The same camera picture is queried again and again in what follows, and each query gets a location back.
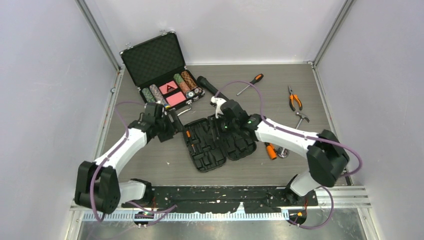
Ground black poker chip case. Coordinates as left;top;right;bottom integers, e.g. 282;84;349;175
119;31;205;111

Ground orange handled pliers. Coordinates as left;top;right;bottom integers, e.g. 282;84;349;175
288;86;303;112

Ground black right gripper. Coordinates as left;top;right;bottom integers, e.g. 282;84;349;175
206;112;239;142

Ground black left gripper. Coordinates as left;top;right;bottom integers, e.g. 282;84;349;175
155;109;187;143

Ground long black orange screwdriver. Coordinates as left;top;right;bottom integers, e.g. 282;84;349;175
264;142;278;160

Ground black orange medium screwdriver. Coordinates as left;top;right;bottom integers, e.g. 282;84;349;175
236;73;264;96

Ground small claw hammer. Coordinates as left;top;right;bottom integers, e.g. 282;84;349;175
295;111;310;129

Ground black plastic tool case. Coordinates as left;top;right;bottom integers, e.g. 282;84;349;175
182;115;257;173

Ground black orange flashlight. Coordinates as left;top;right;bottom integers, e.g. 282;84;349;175
196;76;230;101

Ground small black orange screwdriver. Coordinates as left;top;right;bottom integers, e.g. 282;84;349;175
186;130;196;153

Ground pink card deck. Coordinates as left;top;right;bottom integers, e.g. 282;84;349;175
159;80;179;95
165;91;187;107

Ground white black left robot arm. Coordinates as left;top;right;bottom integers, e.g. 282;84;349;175
74;103;183;214

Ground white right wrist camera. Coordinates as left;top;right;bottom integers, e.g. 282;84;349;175
210;96;227;119

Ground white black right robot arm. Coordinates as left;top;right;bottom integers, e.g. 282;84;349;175
210;97;349;205

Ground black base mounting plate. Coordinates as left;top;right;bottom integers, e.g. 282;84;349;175
133;186;318;214

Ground pink card deck lower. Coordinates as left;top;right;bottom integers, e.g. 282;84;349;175
165;91;187;107

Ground round tape measure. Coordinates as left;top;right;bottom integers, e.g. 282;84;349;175
277;147;290;159

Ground pink card deck upper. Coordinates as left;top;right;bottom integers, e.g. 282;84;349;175
159;80;179;95

